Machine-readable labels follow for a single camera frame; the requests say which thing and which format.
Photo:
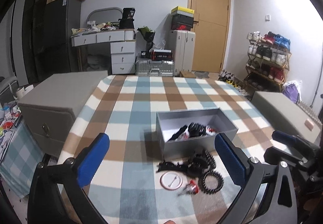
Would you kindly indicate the grey nightstand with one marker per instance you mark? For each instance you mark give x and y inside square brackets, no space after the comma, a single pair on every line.
[286,116]
[50,109]

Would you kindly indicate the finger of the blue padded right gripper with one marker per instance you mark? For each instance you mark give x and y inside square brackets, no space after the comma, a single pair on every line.
[300,144]
[274,156]

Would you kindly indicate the grey left nightstand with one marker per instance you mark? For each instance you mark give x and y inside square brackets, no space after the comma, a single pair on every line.
[50,109]

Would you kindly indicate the black red box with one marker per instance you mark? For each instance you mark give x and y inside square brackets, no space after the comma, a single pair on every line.
[160,54]

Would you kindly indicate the white cup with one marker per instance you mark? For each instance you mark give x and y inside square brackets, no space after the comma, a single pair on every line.
[23,90]

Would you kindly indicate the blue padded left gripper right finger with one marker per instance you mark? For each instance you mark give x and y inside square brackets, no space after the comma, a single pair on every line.
[230,159]

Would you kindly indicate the red portrait badge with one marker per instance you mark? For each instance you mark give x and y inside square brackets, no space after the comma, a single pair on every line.
[190,189]

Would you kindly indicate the shoe rack with shoes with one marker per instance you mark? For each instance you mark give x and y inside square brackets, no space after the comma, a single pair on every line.
[268,61]

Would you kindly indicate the white red-rimmed pin badge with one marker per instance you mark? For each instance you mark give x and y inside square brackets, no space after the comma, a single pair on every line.
[171,181]

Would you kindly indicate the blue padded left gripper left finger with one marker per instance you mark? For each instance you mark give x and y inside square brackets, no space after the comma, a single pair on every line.
[90,158]

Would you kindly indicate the grey storage box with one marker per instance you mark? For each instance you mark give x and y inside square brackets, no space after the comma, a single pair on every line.
[203,125]

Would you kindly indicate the grey right nightstand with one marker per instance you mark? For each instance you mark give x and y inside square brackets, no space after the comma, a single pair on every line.
[286,116]

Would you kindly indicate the flower bouquet black wrap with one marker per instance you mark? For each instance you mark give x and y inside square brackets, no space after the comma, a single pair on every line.
[148,35]

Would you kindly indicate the black refrigerator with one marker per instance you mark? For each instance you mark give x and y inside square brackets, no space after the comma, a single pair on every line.
[46,37]

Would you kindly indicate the grey arched mirror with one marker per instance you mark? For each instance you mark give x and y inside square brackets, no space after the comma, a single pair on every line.
[112,15]

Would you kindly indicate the white desk with drawers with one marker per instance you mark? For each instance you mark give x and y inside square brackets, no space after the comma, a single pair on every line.
[120,44]

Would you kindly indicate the wooden door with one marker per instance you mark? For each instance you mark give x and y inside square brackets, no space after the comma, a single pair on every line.
[211,27]

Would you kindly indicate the small brown cardboard box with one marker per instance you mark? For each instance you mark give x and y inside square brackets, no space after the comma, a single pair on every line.
[187,74]

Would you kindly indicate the white upright suitcase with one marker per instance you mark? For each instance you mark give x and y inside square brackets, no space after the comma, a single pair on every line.
[182,44]

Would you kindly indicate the silver flat suitcase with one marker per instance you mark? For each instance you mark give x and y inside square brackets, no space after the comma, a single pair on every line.
[147,67]

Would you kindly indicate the purple bag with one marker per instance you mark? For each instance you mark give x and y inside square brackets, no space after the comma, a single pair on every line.
[292,90]

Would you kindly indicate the black box on desk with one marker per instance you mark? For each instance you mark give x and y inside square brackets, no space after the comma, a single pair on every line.
[127,20]

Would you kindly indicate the stacked shoe boxes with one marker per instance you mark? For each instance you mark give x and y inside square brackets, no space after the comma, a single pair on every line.
[182,18]

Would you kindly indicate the plaid cloth on floor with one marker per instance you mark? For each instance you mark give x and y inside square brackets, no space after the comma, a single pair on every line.
[20,161]

